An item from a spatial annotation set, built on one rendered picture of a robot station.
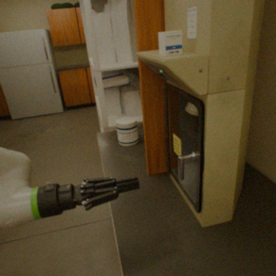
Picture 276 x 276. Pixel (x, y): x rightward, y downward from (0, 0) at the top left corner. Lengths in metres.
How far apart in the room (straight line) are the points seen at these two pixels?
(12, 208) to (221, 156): 0.61
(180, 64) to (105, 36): 1.40
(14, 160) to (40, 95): 4.88
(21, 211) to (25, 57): 4.96
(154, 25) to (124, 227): 0.75
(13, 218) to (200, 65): 0.64
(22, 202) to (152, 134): 0.59
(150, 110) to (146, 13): 0.37
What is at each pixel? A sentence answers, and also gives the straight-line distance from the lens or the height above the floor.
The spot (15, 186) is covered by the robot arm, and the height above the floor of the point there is 1.21.
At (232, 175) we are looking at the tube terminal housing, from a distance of 0.81.
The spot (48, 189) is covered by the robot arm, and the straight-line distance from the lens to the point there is 0.72.
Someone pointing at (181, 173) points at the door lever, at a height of 1.15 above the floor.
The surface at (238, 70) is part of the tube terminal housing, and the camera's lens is 0.68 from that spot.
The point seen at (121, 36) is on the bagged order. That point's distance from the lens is 1.85.
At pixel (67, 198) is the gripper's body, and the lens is 0.71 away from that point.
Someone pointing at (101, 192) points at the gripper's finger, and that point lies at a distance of 0.72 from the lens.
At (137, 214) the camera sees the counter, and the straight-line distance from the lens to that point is 0.94.
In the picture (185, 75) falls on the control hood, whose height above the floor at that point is 1.47.
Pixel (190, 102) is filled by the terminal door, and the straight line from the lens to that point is 0.72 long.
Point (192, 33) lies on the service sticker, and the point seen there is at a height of 1.56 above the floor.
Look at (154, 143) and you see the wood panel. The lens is 1.06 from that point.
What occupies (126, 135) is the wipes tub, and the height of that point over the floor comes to 1.01.
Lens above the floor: 1.58
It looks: 24 degrees down
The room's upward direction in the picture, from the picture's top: 6 degrees counter-clockwise
